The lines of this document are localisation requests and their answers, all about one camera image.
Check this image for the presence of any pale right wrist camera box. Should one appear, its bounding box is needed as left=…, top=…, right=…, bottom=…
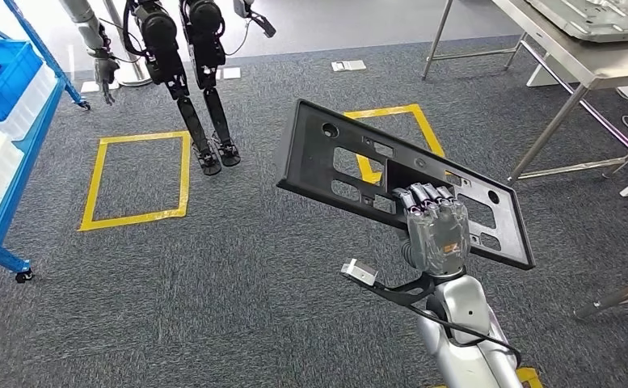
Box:
left=340, top=259, right=379, bottom=286

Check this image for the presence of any idle black humanoid robot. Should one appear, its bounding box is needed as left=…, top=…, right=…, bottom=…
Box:
left=59, top=0, right=278, bottom=178

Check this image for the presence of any blue plastic crate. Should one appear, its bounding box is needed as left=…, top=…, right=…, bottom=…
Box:
left=0, top=40, right=45, bottom=123

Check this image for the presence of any white pole stand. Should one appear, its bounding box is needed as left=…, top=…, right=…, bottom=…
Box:
left=100, top=0, right=153, bottom=88

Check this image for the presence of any yellow floor tape square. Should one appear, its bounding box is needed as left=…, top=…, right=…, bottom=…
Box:
left=344, top=103, right=447, bottom=186
left=78, top=130, right=192, bottom=233
left=431, top=366, right=545, bottom=388

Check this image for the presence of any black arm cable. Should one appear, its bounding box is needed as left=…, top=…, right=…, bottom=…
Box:
left=407, top=302, right=522, bottom=370

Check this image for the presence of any black plastic bracket panel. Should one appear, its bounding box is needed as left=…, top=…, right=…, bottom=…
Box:
left=275, top=98, right=537, bottom=271

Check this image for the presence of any blue metal shelf rack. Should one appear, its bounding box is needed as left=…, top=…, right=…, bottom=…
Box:
left=0, top=0, right=92, bottom=285

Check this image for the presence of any grey sheet metal tray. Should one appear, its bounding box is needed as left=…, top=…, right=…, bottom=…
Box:
left=525, top=0, right=628, bottom=44

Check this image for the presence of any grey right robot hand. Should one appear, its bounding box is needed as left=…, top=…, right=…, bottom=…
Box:
left=394, top=183, right=471, bottom=276

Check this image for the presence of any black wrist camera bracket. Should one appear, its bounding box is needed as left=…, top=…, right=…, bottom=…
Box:
left=345, top=272, right=436, bottom=307

